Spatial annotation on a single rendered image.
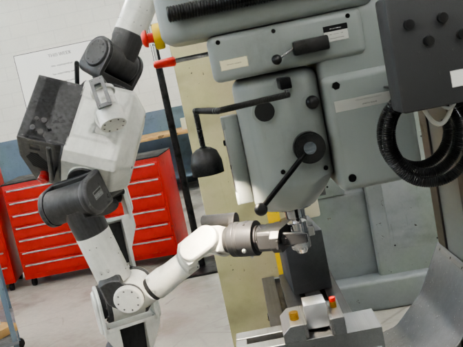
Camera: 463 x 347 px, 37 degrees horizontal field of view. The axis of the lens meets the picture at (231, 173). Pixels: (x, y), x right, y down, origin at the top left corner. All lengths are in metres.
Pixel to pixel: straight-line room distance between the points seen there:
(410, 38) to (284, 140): 0.40
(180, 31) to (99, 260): 0.64
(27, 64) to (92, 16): 1.24
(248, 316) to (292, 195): 2.05
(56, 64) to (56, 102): 9.03
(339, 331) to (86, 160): 0.76
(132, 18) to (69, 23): 8.91
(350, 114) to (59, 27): 9.55
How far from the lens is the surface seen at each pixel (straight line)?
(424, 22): 1.28
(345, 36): 1.50
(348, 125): 1.51
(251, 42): 1.48
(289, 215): 1.62
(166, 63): 1.69
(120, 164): 1.79
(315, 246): 2.10
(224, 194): 3.37
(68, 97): 1.87
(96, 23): 10.78
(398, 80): 1.27
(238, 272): 3.47
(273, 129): 1.51
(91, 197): 1.72
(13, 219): 6.64
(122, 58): 1.94
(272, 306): 2.08
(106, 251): 1.76
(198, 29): 1.47
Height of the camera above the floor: 1.67
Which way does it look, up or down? 9 degrees down
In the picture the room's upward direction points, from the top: 12 degrees counter-clockwise
